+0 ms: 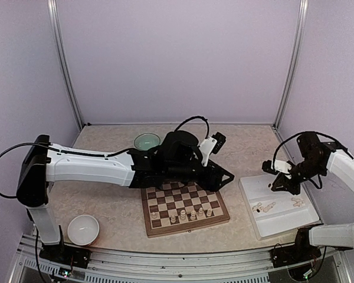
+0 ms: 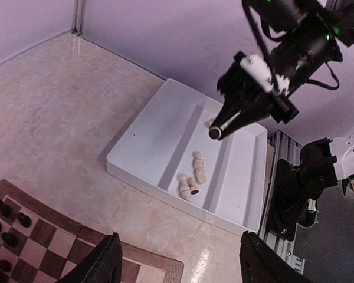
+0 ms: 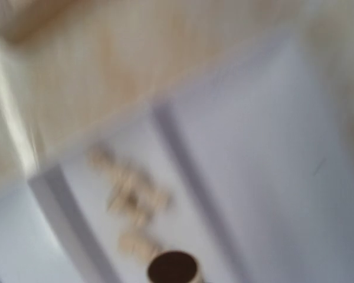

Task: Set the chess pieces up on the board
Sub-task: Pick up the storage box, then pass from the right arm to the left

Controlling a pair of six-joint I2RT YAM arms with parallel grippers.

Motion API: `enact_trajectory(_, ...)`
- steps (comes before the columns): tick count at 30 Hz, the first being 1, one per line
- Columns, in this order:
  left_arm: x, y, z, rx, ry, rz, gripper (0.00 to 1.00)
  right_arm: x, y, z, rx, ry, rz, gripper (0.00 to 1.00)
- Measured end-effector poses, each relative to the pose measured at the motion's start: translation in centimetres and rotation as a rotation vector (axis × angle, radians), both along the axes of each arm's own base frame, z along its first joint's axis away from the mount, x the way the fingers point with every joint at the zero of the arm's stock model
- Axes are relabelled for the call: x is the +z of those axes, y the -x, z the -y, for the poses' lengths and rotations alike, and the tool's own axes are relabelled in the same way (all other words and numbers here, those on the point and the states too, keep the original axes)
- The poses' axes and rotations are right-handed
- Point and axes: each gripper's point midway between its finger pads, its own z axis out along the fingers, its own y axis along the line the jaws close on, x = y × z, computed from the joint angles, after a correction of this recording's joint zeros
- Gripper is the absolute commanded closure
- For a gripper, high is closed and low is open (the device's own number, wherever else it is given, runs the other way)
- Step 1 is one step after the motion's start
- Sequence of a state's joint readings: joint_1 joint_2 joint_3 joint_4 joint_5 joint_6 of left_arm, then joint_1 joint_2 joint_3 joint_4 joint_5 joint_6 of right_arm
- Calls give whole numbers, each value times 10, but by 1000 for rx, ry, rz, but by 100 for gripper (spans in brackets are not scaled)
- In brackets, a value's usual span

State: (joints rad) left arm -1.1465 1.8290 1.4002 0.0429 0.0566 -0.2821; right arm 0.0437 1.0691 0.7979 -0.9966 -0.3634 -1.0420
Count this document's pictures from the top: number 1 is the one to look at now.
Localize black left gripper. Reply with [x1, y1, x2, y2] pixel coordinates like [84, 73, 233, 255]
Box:
[166, 157, 235, 191]

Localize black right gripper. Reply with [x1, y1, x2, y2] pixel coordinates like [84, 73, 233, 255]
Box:
[273, 158, 325, 196]

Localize white chess bishop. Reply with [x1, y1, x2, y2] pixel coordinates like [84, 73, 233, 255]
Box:
[198, 207, 204, 216]

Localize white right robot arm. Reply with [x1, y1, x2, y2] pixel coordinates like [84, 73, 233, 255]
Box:
[262, 131, 354, 262]

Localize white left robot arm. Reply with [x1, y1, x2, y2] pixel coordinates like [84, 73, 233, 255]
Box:
[0, 130, 234, 262]

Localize white pieces in tray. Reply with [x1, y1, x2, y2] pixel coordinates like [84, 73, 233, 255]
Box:
[251, 198, 305, 213]

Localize wooden chess board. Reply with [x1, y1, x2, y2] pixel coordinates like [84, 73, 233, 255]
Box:
[141, 182, 230, 238]

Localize white plastic tray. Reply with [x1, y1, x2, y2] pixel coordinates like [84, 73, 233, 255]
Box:
[238, 175, 320, 241]

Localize green glass bowl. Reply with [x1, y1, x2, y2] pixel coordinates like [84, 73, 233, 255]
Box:
[134, 133, 160, 151]

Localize white bowl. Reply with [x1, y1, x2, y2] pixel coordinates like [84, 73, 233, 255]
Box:
[67, 215, 100, 246]

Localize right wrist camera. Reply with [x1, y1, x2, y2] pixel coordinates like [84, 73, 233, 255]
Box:
[261, 160, 292, 175]

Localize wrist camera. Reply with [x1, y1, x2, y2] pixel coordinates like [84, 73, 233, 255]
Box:
[198, 132, 227, 167]
[261, 160, 292, 175]

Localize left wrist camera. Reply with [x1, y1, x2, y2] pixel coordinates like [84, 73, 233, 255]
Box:
[198, 132, 227, 167]

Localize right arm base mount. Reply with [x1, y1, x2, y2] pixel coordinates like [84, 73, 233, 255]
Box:
[270, 244, 322, 268]

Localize back aluminium frame rail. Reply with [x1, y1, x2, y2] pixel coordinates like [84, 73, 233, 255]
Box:
[83, 120, 274, 127]

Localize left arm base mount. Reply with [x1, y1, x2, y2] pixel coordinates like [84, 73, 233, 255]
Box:
[40, 245, 91, 269]

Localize right aluminium frame post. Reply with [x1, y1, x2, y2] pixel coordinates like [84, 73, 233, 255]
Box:
[273, 0, 309, 131]

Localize aluminium frame post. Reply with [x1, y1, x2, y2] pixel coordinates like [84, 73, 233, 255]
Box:
[273, 0, 309, 131]
[47, 0, 84, 131]

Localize front aluminium rail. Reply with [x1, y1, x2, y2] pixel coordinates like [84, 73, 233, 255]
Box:
[5, 235, 351, 282]

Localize left aluminium frame post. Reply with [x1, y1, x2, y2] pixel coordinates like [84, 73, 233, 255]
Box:
[47, 0, 84, 131]

